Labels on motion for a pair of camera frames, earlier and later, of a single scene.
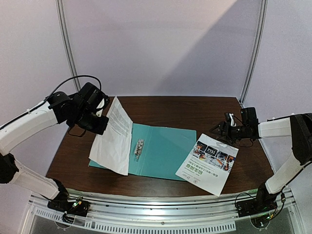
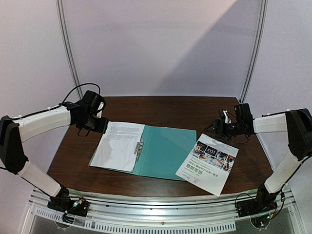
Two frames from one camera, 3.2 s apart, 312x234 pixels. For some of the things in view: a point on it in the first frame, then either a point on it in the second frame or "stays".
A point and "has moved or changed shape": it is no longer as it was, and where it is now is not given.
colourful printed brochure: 208,164 stays
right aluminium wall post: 258,51 stays
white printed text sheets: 111,151 has moved or changed shape
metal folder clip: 139,149 stays
